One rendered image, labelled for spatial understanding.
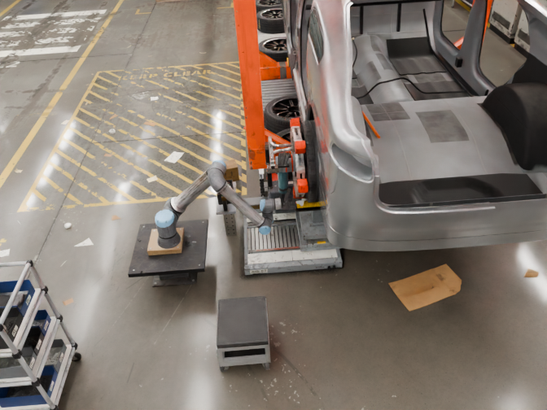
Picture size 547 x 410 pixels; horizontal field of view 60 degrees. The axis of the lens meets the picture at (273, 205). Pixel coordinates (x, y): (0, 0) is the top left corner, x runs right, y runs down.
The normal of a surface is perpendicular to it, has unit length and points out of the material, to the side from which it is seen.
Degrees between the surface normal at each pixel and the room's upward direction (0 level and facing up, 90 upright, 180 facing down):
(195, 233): 0
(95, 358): 0
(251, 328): 0
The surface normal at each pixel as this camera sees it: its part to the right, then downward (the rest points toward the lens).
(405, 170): -0.03, -0.52
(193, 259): -0.05, -0.78
